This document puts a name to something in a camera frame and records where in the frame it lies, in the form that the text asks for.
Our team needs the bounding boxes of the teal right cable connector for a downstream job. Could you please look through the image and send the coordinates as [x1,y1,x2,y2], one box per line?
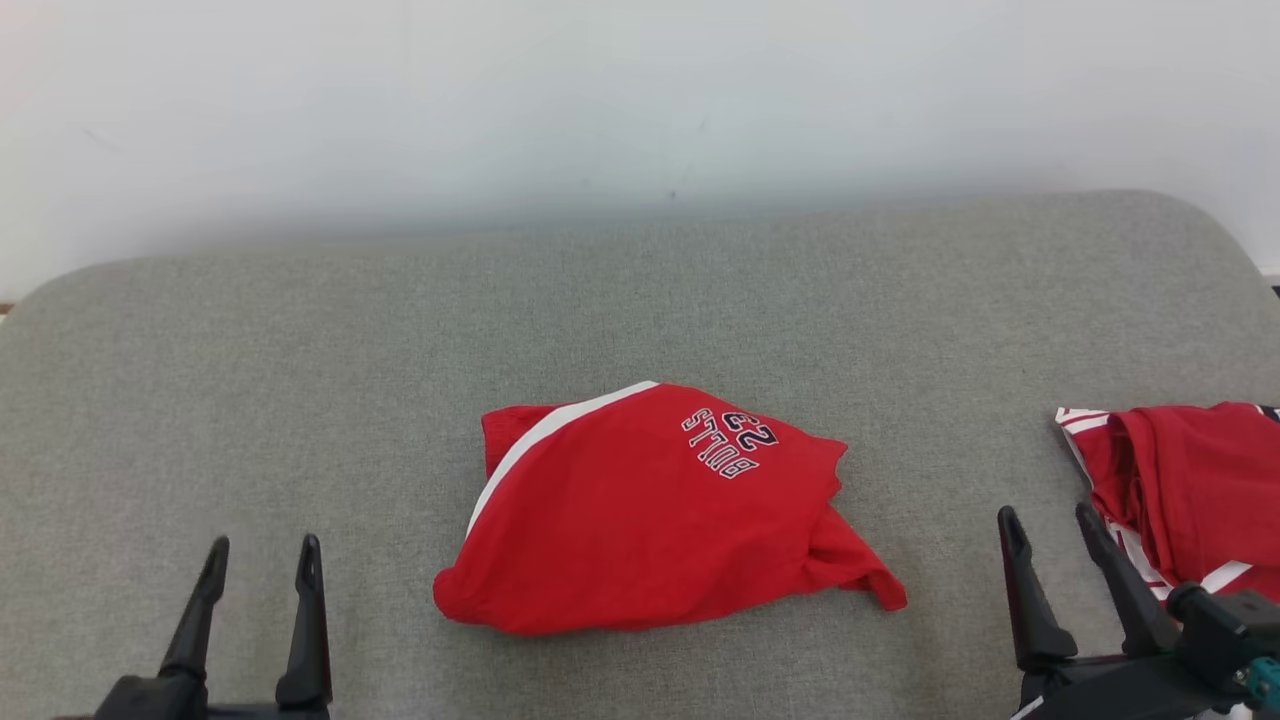
[1234,656,1280,717]

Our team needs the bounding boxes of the red shorts with Bulls print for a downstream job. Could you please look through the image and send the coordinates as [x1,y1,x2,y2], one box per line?
[431,379,910,638]

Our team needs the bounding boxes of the red white striped jersey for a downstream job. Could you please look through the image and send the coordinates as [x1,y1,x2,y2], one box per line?
[1054,401,1280,607]

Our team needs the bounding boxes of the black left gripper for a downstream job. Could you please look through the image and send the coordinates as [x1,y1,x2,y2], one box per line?
[94,532,333,720]

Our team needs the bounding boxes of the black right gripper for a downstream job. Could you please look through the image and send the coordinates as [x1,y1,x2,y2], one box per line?
[996,501,1253,720]

